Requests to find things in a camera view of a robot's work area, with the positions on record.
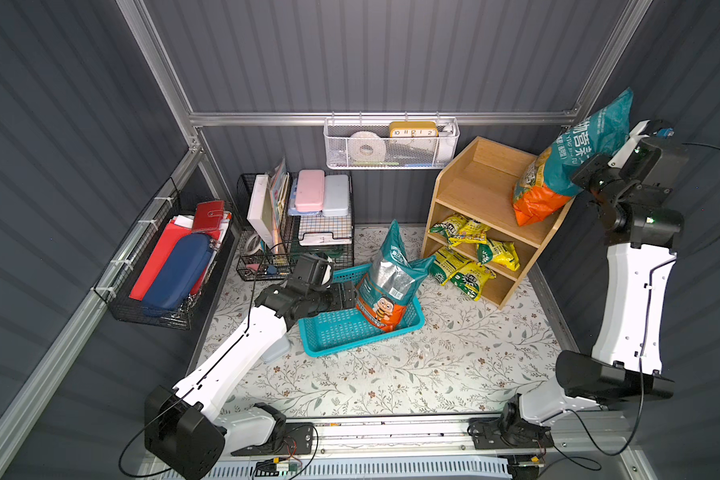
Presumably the yellow green bag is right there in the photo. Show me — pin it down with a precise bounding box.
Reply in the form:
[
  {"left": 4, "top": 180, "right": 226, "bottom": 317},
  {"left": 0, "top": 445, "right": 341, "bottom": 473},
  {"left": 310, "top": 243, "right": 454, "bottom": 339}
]
[
  {"left": 450, "top": 262, "right": 496, "bottom": 301},
  {"left": 429, "top": 214, "right": 490, "bottom": 246},
  {"left": 429, "top": 247, "right": 470, "bottom": 285},
  {"left": 476, "top": 239, "right": 521, "bottom": 272}
]

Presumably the dark red notebook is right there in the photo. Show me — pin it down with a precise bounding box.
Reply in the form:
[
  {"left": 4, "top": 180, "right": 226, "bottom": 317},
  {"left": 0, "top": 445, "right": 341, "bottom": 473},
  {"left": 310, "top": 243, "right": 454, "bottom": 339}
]
[{"left": 192, "top": 200, "right": 225, "bottom": 233}]

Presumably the yellow digital clock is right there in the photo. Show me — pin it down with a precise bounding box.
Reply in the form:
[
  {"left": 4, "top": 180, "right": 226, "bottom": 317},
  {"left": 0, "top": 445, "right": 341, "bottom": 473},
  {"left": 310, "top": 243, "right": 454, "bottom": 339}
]
[{"left": 389, "top": 120, "right": 439, "bottom": 138}]

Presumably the black wire desk organizer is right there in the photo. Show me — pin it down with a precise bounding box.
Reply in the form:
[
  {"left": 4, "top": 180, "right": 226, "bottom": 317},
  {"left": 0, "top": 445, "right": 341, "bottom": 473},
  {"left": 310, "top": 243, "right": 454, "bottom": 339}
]
[{"left": 235, "top": 171, "right": 356, "bottom": 283}]

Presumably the white wire wall basket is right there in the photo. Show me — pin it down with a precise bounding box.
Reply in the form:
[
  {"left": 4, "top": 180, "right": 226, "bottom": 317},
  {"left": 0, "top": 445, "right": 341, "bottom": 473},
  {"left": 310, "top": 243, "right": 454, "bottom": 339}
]
[{"left": 323, "top": 114, "right": 460, "bottom": 170}]

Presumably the light blue pencil case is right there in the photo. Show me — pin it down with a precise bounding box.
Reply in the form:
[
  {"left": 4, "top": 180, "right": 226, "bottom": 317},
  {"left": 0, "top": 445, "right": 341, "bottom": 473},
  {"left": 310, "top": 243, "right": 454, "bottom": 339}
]
[{"left": 322, "top": 174, "right": 350, "bottom": 217}]

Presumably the black wire wall basket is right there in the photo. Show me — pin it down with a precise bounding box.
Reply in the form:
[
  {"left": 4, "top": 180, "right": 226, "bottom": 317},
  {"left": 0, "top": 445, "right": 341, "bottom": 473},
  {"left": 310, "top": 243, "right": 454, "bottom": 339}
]
[{"left": 93, "top": 180, "right": 234, "bottom": 330}]

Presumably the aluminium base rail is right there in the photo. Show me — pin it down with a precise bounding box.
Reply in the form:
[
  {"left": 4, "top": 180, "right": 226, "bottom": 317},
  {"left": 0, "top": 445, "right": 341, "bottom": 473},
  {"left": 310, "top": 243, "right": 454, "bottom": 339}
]
[{"left": 137, "top": 410, "right": 655, "bottom": 480}]

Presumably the wooden shelf unit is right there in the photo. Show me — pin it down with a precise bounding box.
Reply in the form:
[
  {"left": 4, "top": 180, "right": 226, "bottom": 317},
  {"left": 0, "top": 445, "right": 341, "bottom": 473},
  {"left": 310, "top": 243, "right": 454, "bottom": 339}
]
[{"left": 426, "top": 137, "right": 573, "bottom": 308}]

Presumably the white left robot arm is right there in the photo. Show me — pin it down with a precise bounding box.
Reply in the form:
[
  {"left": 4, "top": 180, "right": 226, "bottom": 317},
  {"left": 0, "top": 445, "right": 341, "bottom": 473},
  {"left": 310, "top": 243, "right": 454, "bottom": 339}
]
[{"left": 142, "top": 254, "right": 356, "bottom": 479}]

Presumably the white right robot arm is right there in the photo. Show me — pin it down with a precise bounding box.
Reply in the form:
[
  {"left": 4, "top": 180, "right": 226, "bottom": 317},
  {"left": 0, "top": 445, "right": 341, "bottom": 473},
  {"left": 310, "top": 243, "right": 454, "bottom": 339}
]
[{"left": 491, "top": 120, "right": 688, "bottom": 448}]

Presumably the teal fertilizer bag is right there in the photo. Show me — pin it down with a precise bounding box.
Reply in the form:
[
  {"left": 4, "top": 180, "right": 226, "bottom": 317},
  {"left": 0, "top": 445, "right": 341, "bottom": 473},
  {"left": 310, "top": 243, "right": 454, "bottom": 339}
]
[
  {"left": 356, "top": 220, "right": 434, "bottom": 333},
  {"left": 512, "top": 89, "right": 633, "bottom": 226}
]

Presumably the checkered cloth pouch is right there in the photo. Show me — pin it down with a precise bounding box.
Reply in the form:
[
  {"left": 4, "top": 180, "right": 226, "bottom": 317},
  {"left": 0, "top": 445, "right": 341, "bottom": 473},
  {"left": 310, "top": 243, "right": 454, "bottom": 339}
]
[{"left": 297, "top": 214, "right": 353, "bottom": 247}]

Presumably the pink pencil case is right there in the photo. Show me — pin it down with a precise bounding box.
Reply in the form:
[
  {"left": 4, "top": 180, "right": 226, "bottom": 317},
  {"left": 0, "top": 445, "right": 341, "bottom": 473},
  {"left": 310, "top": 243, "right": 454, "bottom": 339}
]
[{"left": 294, "top": 170, "right": 325, "bottom": 213}]

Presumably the teal plastic basket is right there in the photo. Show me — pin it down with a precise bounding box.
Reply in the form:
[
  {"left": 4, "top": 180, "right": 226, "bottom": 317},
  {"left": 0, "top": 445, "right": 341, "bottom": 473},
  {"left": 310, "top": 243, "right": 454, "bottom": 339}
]
[{"left": 299, "top": 295, "right": 426, "bottom": 358}]

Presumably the red folder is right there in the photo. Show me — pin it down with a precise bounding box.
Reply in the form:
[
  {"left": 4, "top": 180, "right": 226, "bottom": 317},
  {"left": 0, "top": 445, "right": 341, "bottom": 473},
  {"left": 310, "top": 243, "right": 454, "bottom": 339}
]
[{"left": 129, "top": 215, "right": 194, "bottom": 301}]

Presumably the light blue plastic case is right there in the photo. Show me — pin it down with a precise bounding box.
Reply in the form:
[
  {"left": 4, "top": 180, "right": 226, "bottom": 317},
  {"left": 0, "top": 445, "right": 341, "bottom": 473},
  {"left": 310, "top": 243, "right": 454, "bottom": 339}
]
[{"left": 260, "top": 335, "right": 292, "bottom": 364}]

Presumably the white canvas board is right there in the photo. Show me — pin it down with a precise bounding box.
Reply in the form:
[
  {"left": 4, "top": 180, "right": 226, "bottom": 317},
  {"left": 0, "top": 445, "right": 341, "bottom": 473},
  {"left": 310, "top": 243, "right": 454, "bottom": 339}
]
[{"left": 247, "top": 174, "right": 280, "bottom": 251}]

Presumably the blue zip pouch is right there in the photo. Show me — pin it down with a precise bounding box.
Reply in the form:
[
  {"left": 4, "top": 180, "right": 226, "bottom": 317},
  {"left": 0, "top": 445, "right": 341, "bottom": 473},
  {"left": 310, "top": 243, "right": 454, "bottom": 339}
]
[{"left": 141, "top": 233, "right": 213, "bottom": 317}]

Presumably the white tape roll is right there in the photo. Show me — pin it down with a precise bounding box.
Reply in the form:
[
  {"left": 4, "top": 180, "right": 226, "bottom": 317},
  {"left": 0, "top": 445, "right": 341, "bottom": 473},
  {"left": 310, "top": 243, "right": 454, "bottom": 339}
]
[{"left": 347, "top": 131, "right": 387, "bottom": 163}]

